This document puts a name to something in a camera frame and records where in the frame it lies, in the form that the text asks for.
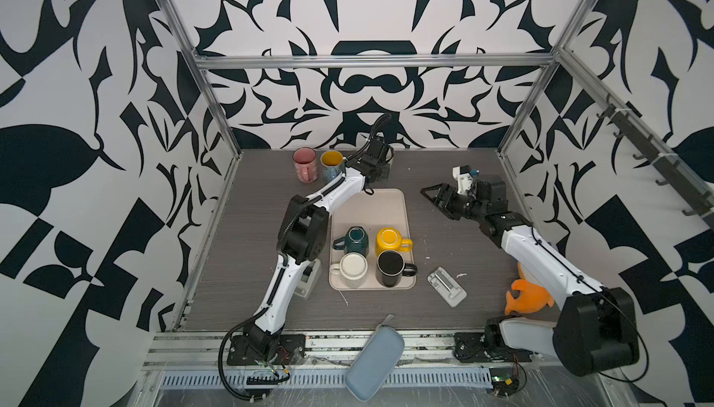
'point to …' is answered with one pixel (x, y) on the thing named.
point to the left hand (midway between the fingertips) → (378, 162)
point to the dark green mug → (354, 241)
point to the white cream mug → (352, 268)
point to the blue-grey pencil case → (375, 361)
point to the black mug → (391, 268)
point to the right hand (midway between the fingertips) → (426, 191)
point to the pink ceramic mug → (305, 159)
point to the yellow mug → (389, 238)
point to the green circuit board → (505, 381)
